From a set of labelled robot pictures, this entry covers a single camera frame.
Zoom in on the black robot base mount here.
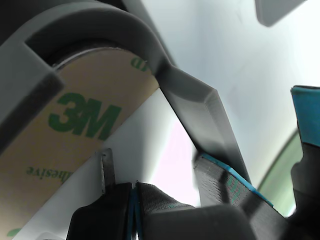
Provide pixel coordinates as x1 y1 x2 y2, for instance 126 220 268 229
254 0 311 28

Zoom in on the large gray rounded mat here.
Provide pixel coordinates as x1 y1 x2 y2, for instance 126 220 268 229
257 129 305 218

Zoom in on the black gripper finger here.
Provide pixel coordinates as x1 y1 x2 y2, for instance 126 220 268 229
67 147 134 240

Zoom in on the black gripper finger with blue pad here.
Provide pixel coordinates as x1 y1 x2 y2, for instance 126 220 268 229
134 84 320 240

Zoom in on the gray printed fixture frame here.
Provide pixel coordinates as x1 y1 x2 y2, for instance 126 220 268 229
0 0 251 191

